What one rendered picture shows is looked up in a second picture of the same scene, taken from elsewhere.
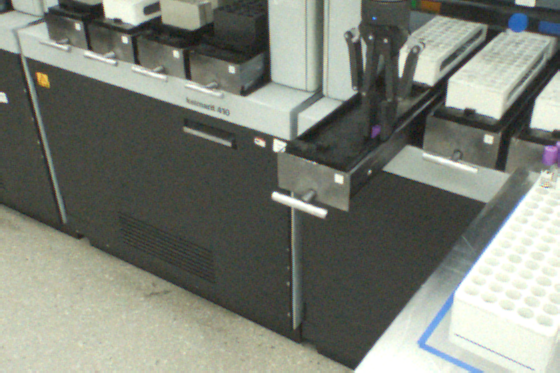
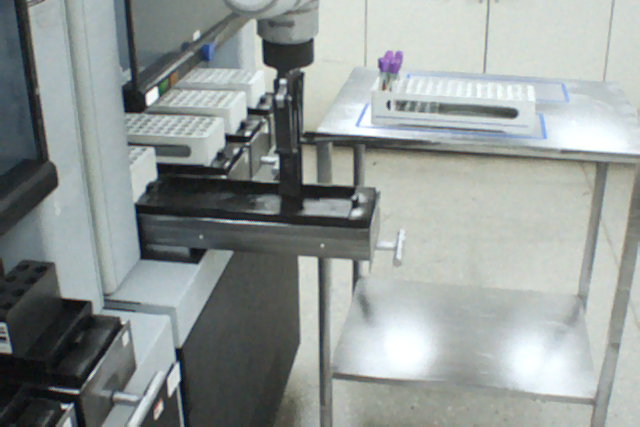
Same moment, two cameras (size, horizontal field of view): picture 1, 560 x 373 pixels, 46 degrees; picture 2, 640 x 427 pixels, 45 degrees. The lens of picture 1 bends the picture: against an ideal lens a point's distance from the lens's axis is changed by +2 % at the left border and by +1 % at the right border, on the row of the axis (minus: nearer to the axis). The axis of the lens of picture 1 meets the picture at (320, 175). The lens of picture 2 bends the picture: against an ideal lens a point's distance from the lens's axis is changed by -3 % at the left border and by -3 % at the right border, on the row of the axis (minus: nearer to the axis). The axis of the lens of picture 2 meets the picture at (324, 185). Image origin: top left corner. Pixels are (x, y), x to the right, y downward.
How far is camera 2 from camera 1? 1.64 m
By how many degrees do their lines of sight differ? 94
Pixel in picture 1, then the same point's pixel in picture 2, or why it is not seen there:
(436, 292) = (498, 139)
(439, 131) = not seen: hidden behind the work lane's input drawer
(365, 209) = (218, 343)
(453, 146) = not seen: hidden behind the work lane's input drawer
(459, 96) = (212, 146)
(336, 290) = not seen: outside the picture
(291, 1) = (71, 191)
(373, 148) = (317, 191)
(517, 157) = (253, 157)
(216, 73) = (113, 374)
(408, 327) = (537, 142)
